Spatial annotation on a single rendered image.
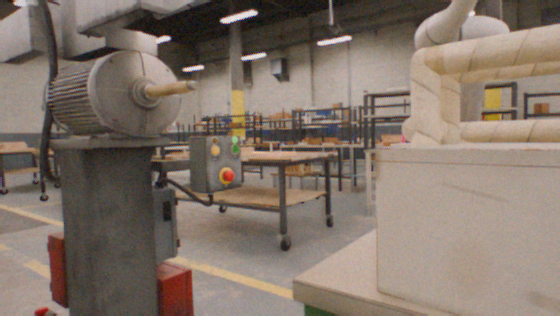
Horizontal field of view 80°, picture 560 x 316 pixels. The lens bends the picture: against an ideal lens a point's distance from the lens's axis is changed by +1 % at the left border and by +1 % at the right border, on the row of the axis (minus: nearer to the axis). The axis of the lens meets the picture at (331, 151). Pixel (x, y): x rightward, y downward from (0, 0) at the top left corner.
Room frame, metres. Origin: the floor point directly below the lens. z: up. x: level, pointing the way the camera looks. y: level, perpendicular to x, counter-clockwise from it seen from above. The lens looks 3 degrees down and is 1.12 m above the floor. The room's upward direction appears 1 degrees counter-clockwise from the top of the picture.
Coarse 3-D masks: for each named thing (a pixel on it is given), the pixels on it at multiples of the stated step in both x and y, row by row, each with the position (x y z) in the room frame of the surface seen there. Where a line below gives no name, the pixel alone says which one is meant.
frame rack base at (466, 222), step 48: (480, 144) 0.40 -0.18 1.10; (528, 144) 0.37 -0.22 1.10; (384, 192) 0.37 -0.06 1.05; (432, 192) 0.34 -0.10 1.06; (480, 192) 0.31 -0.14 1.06; (528, 192) 0.29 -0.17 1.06; (384, 240) 0.37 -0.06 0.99; (432, 240) 0.34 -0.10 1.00; (480, 240) 0.31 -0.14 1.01; (528, 240) 0.29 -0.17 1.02; (384, 288) 0.37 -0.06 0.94; (432, 288) 0.34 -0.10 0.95; (480, 288) 0.31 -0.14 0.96; (528, 288) 0.29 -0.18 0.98
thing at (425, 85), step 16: (416, 64) 0.36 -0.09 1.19; (416, 80) 0.36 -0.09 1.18; (432, 80) 0.36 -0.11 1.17; (416, 96) 0.36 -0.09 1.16; (432, 96) 0.36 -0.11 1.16; (416, 112) 0.36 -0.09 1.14; (432, 112) 0.36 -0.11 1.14; (416, 128) 0.36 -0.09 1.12; (432, 128) 0.36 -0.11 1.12; (416, 144) 0.36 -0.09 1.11; (432, 144) 0.36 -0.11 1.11
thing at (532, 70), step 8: (536, 64) 0.37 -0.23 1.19; (544, 64) 0.36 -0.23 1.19; (552, 64) 0.36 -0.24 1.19; (464, 72) 0.41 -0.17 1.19; (472, 72) 0.41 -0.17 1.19; (480, 72) 0.40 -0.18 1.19; (488, 72) 0.40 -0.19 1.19; (496, 72) 0.39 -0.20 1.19; (504, 72) 0.39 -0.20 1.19; (512, 72) 0.38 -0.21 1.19; (520, 72) 0.38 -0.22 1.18; (528, 72) 0.38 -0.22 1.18; (536, 72) 0.37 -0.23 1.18; (544, 72) 0.37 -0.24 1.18; (552, 72) 0.37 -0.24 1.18; (456, 80) 0.42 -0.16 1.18; (464, 80) 0.42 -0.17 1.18; (472, 80) 0.41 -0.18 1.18; (480, 80) 0.41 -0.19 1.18; (488, 80) 0.41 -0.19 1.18
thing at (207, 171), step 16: (192, 144) 1.17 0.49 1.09; (208, 144) 1.14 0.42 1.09; (224, 144) 1.19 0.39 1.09; (240, 144) 1.26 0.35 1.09; (192, 160) 1.17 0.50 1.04; (208, 160) 1.14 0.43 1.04; (224, 160) 1.19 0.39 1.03; (240, 160) 1.25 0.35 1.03; (192, 176) 1.17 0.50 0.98; (208, 176) 1.13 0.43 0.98; (240, 176) 1.25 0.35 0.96; (208, 192) 1.13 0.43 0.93
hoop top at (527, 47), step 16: (512, 32) 0.32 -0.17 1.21; (528, 32) 0.30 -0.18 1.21; (544, 32) 0.29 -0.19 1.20; (432, 48) 0.36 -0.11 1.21; (448, 48) 0.34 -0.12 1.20; (464, 48) 0.33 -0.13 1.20; (480, 48) 0.32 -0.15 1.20; (496, 48) 0.31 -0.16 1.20; (512, 48) 0.31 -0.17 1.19; (528, 48) 0.30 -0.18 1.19; (544, 48) 0.29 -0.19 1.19; (432, 64) 0.35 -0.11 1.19; (448, 64) 0.34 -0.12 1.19; (464, 64) 0.34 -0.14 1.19; (480, 64) 0.33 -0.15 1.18; (496, 64) 0.32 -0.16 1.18; (512, 64) 0.32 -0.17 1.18; (528, 64) 0.31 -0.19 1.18
